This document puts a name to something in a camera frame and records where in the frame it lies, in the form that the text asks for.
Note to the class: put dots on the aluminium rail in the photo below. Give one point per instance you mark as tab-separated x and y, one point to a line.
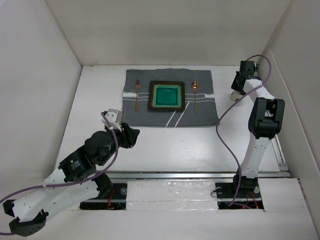
167	175
280	158

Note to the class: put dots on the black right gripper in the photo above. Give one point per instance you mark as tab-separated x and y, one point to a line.
234	85

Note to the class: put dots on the right side aluminium rail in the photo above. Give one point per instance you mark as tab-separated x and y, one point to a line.
280	158

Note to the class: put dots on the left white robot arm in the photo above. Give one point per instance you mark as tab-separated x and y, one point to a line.
75	180

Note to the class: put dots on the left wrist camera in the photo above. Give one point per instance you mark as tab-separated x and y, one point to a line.
112	118

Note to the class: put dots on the copper fork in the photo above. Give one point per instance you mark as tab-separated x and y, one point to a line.
137	87

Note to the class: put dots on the grey striped placemat cloth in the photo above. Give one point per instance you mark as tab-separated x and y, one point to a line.
206	116

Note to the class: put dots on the green square plate dark rim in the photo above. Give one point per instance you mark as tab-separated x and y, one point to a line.
166	96

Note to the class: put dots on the white cup with copper bands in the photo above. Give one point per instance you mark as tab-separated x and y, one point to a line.
235	96

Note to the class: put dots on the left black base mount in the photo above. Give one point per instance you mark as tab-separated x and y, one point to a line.
116	200

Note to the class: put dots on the copper spoon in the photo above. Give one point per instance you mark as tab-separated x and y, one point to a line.
195	86

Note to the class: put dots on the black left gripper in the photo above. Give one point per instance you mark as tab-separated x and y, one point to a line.
129	135

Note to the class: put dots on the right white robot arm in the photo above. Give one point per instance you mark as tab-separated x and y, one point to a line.
264	123

